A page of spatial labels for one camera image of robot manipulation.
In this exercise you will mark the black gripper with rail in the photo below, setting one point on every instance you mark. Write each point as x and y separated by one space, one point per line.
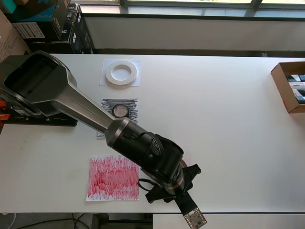
190 173

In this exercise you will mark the small black tape roll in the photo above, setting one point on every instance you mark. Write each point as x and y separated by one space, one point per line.
127 115

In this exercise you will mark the wide white tape roll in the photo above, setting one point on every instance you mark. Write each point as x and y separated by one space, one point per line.
108 74

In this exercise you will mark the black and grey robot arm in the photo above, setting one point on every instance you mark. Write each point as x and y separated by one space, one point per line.
83 102

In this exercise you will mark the red scribbled paper sheet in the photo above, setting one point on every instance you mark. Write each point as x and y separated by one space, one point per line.
112 179

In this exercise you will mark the black scribbled paper sheet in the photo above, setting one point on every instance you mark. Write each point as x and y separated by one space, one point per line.
133 107

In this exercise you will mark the open brown cardboard tray box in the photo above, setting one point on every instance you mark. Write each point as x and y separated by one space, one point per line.
278 83

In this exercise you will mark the blank white paper sheet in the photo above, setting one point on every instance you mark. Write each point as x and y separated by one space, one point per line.
103 82

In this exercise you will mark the small black white carton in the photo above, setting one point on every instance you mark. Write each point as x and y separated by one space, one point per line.
299 93
296 85
294 77
300 100

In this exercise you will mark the long black printed box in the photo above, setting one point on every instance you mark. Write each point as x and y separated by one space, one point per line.
83 35

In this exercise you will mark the narrow black printed box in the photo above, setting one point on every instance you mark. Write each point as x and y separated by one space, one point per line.
69 23

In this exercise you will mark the orange table clamp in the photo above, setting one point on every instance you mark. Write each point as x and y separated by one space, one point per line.
4 117

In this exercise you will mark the large GX760A cardboard box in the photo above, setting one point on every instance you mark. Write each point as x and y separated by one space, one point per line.
9 43

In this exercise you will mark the black and teal carton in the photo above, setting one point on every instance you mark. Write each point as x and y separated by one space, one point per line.
35 12

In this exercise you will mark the small plain teal box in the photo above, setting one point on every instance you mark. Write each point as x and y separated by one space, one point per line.
7 6

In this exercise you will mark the wrist camera board on bracket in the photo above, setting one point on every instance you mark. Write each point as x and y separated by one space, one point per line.
195 218

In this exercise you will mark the black table leg frame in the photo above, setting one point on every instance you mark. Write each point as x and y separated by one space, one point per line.
100 221

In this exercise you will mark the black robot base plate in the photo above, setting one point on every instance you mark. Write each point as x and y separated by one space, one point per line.
59 122

